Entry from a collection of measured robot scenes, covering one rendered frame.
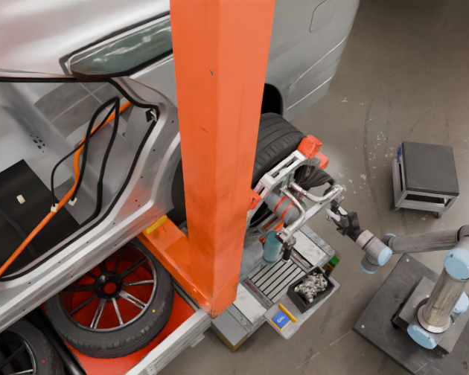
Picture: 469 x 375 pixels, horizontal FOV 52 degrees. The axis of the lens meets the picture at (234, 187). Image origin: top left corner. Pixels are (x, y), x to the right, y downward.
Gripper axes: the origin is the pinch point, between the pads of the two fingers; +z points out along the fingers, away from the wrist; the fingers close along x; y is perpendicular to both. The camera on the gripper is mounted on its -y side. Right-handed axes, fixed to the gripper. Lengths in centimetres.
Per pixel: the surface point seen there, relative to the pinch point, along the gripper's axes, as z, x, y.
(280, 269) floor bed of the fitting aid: 10, -13, 77
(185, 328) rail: 14, -86, 44
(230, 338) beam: -2, -67, 70
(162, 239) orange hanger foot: 49, -70, 15
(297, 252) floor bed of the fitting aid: 12, 7, 82
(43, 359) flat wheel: 45, -148, 33
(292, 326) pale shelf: -24, -46, 38
